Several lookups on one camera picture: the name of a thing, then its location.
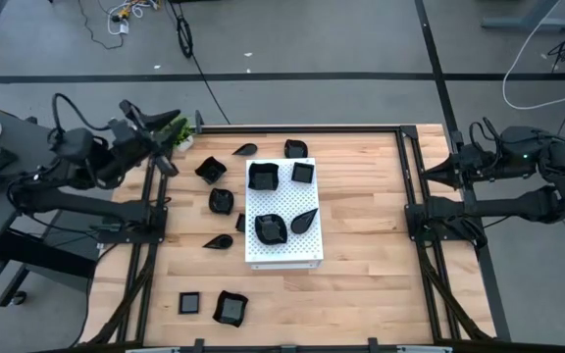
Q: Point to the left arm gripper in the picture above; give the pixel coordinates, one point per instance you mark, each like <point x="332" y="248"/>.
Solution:
<point x="130" y="132"/>

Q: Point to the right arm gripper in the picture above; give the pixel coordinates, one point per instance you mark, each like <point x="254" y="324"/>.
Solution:
<point x="481" y="162"/>

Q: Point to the black teardrop mini plate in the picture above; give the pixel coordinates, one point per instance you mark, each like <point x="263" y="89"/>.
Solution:
<point x="248" y="149"/>
<point x="221" y="241"/>
<point x="303" y="223"/>

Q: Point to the black small square mini plate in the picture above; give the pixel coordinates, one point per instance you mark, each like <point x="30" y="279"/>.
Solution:
<point x="241" y="223"/>
<point x="189" y="303"/>
<point x="302" y="173"/>

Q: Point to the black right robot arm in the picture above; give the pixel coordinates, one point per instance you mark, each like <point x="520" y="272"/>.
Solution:
<point x="498" y="208"/>

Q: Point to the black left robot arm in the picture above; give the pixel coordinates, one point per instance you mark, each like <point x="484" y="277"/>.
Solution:
<point x="66" y="201"/>

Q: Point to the green plant in white pot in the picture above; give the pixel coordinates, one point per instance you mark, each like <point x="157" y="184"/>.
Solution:
<point x="185" y="143"/>

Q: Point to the black cup top centre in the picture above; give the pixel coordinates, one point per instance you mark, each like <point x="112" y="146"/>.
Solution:
<point x="295" y="149"/>

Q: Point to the dark grey side table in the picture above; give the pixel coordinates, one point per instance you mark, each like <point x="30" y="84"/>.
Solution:
<point x="27" y="142"/>

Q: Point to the white perforated metal rack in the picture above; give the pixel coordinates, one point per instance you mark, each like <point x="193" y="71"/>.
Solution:
<point x="285" y="201"/>

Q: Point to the black triangular part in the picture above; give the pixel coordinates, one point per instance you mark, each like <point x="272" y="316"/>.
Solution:
<point x="5" y="161"/>

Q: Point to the grey desk foot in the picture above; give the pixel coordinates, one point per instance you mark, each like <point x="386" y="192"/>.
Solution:
<point x="528" y="23"/>

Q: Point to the white bar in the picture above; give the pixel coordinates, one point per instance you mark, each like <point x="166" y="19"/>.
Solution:
<point x="152" y="350"/>
<point x="425" y="350"/>

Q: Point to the black aluminium table frame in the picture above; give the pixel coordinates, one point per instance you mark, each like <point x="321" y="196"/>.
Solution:
<point x="312" y="129"/>

